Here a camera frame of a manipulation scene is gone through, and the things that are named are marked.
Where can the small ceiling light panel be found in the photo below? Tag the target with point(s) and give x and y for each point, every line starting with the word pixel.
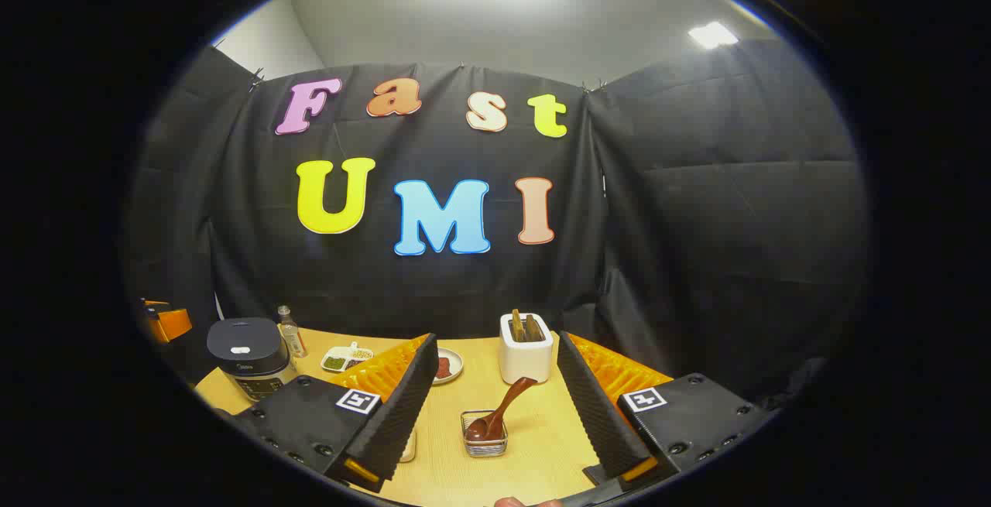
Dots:
pixel 712 35

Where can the red-brown meat piece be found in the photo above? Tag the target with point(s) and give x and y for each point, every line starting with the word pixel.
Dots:
pixel 443 368

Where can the small clear glass bottle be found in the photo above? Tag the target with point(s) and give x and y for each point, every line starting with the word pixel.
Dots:
pixel 292 337

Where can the dark brown wooden spoon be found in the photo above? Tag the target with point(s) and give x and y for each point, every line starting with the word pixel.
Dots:
pixel 503 410

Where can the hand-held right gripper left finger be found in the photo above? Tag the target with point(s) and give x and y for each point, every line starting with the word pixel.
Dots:
pixel 402 406

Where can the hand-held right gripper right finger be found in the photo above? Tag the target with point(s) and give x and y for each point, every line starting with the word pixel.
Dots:
pixel 592 406

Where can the clear plastic container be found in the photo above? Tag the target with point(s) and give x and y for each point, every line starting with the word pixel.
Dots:
pixel 407 447

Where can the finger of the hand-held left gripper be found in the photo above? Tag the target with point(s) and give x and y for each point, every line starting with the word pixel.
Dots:
pixel 172 321

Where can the white divided bean dish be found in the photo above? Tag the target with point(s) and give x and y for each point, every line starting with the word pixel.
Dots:
pixel 346 357

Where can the dark grey rice cooker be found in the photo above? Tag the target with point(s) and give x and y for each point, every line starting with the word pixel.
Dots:
pixel 248 352

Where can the round white plate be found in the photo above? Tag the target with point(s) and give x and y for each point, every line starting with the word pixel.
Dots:
pixel 455 364

